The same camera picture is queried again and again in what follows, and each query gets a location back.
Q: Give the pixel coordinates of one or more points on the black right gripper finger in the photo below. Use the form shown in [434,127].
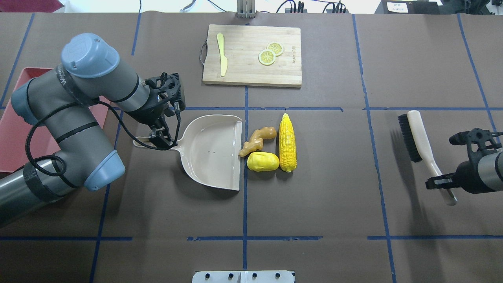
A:
[441,182]

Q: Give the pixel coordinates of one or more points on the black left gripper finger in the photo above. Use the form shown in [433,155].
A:
[161,138]

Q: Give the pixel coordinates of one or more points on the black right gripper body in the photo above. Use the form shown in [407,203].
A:
[468,176]

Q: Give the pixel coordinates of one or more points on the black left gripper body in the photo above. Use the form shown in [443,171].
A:
[146,113]

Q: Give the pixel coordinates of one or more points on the beige hand brush black bristles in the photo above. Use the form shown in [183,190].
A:
[417,142]

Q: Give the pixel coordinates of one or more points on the beige plastic dustpan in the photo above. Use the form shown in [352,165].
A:
[209,150]

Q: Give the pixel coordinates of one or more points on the tan toy ginger root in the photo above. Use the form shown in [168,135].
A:
[256,140]

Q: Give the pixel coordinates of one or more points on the yellow toy potato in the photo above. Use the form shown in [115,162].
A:
[262,161]

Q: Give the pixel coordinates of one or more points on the yellow toy corn cob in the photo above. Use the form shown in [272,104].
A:
[287,145]

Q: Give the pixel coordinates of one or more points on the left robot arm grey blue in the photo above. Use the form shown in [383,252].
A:
[66,148]

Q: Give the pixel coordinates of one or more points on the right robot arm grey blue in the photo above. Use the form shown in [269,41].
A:
[481,176]

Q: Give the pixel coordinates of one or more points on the pink plastic bin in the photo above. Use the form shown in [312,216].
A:
[14,130]

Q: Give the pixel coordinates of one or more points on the yellow-green plastic knife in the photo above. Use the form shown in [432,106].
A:
[223,59]

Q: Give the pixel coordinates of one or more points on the bamboo cutting board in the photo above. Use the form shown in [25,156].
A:
[242,47]

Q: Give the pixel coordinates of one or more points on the lemon slice lower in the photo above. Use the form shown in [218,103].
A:
[266,57]

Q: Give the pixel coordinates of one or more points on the lemon slice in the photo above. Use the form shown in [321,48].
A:
[276,47]
[266,57]

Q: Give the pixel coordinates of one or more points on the lemon slice upper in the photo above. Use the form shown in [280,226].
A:
[276,47]

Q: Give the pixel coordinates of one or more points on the black power box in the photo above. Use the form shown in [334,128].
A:
[407,7]

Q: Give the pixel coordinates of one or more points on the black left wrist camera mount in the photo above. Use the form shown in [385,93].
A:
[166,92]

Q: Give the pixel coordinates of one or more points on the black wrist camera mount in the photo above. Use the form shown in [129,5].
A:
[166,92]
[479,143]

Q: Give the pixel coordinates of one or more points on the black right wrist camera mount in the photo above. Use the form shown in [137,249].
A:
[479,143]

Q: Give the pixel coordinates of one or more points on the aluminium frame post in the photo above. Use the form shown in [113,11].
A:
[246,9]

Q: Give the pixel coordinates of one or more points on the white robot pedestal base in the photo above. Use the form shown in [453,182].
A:
[245,276]

